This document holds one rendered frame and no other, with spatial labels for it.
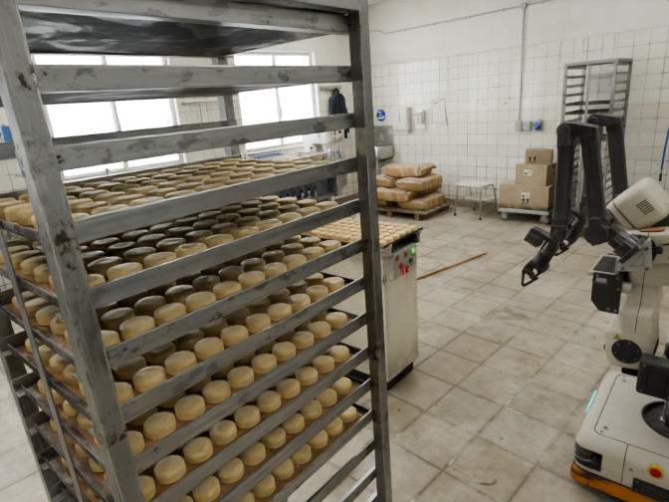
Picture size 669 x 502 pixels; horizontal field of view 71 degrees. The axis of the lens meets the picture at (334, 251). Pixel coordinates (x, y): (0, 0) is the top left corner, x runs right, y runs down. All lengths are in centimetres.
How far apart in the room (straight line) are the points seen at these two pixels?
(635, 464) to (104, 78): 211
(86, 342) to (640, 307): 195
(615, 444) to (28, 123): 214
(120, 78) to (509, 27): 629
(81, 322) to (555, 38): 624
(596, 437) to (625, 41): 480
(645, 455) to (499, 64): 538
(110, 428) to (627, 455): 191
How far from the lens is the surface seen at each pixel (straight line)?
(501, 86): 678
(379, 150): 755
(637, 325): 217
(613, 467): 228
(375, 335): 111
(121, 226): 68
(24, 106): 61
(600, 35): 636
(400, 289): 264
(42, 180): 61
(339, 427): 121
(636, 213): 203
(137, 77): 70
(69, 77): 66
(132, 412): 77
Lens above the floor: 163
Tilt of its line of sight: 18 degrees down
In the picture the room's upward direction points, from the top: 5 degrees counter-clockwise
